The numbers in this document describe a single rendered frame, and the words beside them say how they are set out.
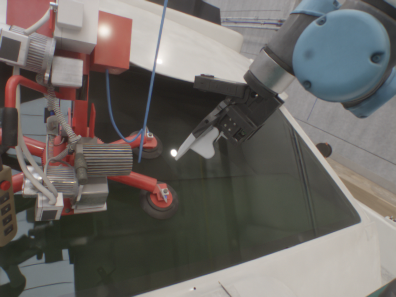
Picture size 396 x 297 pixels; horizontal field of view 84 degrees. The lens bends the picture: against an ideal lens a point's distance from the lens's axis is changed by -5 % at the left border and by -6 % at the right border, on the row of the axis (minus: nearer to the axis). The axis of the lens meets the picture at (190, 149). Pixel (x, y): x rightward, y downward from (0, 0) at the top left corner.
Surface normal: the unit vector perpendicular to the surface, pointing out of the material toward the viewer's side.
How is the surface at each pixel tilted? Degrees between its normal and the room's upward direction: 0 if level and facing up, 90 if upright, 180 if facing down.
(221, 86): 93
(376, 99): 96
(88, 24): 73
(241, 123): 93
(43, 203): 19
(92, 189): 26
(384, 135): 90
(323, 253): 50
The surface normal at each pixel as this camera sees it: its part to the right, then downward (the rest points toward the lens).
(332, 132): -0.86, -0.01
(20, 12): 0.50, 0.12
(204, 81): -0.57, 0.26
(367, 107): -0.79, 0.46
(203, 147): -0.19, -0.13
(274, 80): -0.19, 0.57
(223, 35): 0.44, 0.45
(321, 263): 0.54, -0.16
